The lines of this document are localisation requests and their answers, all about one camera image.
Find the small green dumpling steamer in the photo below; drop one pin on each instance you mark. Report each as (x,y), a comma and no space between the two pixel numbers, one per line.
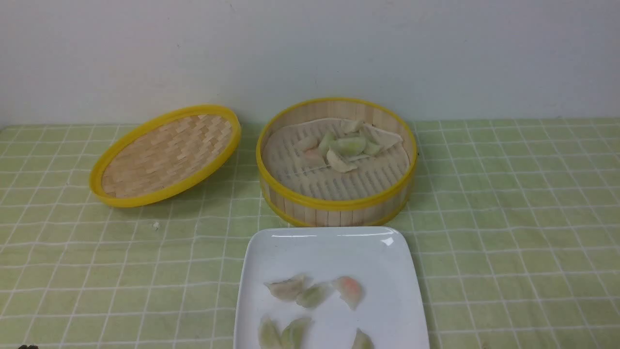
(372,149)

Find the slim green dumpling in steamer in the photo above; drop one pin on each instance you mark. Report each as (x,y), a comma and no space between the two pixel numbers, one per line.
(325,143)

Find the yellow rimmed bamboo steamer basket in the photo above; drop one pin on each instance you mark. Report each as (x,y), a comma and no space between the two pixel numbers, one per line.
(304,211)

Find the large green dumpling in steamer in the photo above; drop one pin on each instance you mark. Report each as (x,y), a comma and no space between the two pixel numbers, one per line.
(349,146)

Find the yellow rimmed bamboo steamer lid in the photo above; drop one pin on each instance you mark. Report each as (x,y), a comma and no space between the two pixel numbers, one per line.
(166,156)

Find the green dumpling plate bottom left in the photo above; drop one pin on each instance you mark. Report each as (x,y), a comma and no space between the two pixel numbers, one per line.
(268,334)

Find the pale white dumpling on plate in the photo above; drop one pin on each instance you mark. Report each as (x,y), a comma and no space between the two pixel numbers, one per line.
(287,290)

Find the pink dumpling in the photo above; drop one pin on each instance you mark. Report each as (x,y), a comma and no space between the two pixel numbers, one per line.
(350,290)
(313,158)

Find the pink dumpling on plate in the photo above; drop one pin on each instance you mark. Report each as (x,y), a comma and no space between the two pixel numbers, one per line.
(350,290)

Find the white square plate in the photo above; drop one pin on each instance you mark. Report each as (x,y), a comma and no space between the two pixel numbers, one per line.
(390,312)

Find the green dumpling on plate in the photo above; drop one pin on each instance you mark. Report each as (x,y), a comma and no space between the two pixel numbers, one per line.
(316,294)

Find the green dumpling plate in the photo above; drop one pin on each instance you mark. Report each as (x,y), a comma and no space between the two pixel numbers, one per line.
(268,334)
(292,336)

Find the green dumpling plate bottom middle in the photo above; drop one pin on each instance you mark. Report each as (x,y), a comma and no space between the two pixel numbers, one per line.
(292,336)

